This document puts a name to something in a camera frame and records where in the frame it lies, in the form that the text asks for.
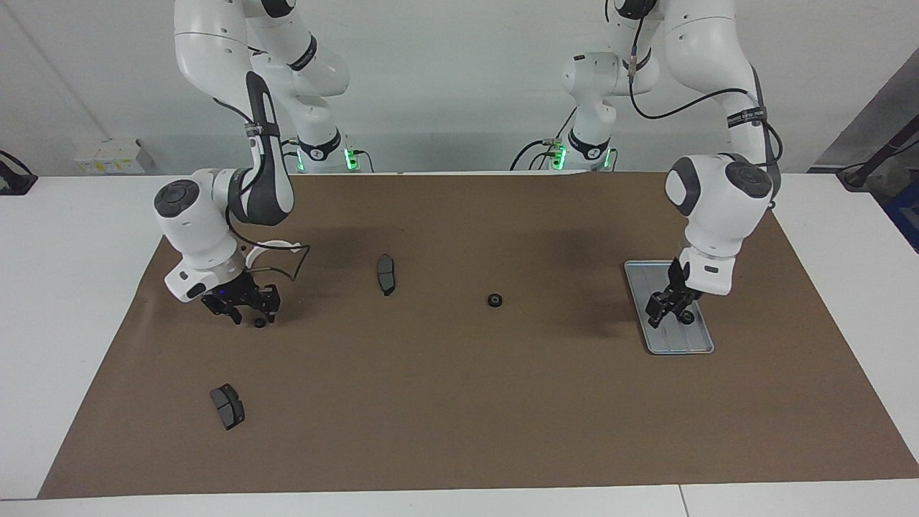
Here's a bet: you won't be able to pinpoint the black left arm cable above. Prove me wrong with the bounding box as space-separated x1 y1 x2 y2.
607 0 785 209

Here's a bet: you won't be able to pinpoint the white box with yellow labels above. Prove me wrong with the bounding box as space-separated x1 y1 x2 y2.
74 139 155 175

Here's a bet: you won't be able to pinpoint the blue crate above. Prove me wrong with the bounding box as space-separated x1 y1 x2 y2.
882 176 919 252

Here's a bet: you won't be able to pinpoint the grey metal tray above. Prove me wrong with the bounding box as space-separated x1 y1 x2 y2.
623 260 715 355

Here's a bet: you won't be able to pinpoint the white curved plastic bracket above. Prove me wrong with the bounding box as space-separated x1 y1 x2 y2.
243 241 303 263

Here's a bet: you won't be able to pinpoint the black stand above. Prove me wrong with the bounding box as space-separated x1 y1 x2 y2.
836 118 919 189

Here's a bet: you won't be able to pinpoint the stacked dark grey brake pads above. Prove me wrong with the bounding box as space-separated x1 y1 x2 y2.
210 383 246 431

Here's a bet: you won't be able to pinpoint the black base cable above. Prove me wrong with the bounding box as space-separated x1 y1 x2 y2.
510 108 579 172

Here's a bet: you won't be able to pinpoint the black clamp mount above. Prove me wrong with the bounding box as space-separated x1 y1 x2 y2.
0 149 38 196

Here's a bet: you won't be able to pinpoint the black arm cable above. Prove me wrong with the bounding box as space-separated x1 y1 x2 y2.
607 0 785 209
213 97 311 279

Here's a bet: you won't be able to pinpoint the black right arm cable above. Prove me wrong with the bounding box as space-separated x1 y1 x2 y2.
213 97 311 279

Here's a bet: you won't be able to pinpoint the brown table mat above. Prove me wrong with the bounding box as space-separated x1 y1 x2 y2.
37 171 919 500

